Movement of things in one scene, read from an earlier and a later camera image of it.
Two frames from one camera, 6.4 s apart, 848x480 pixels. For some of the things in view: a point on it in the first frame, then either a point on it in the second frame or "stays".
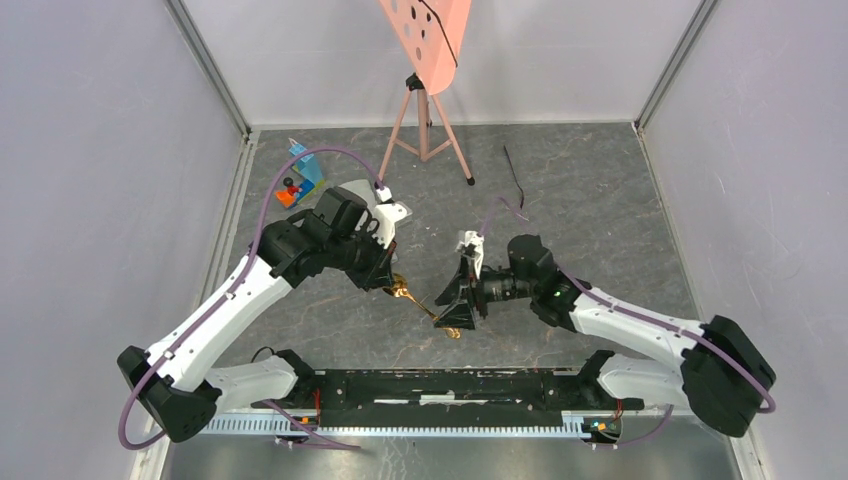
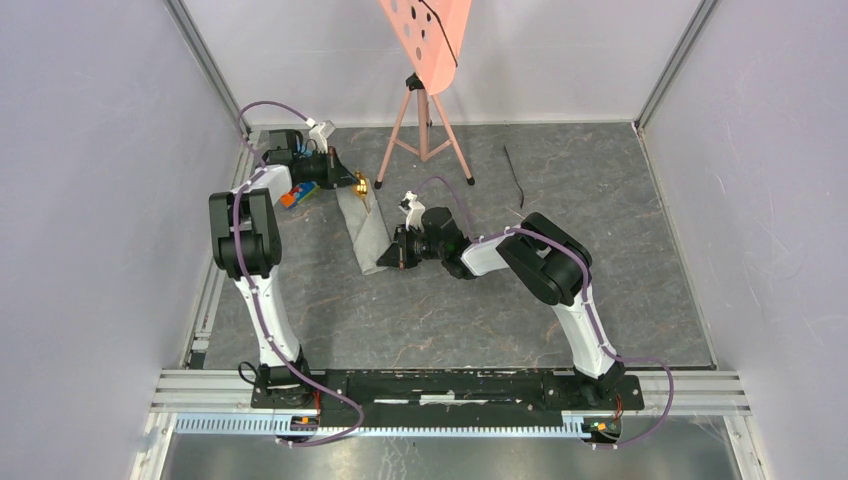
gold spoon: x=399 y=288 → x=360 y=188
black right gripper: x=472 y=291 → x=403 y=247
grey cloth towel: x=389 y=215 → x=319 y=138
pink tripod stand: x=416 y=84 stays
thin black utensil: x=515 y=177 stays
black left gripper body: x=378 y=266 → x=332 y=168
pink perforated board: x=433 y=32 stays
